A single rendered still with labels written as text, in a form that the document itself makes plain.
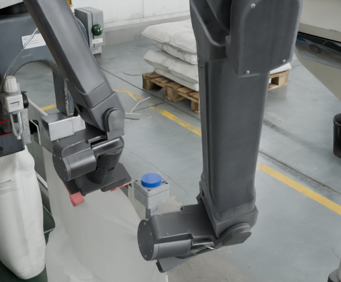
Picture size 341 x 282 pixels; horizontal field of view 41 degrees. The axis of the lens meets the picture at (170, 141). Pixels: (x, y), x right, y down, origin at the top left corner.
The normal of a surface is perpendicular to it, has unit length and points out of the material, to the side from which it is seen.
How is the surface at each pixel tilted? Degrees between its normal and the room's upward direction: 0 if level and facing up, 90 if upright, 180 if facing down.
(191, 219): 29
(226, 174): 118
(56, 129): 90
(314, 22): 40
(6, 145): 90
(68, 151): 86
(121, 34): 90
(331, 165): 0
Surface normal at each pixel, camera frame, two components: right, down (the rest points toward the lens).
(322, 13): -0.51, -0.51
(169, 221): 0.28, -0.61
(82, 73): 0.56, 0.25
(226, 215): 0.25, 0.81
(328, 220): 0.00, -0.89
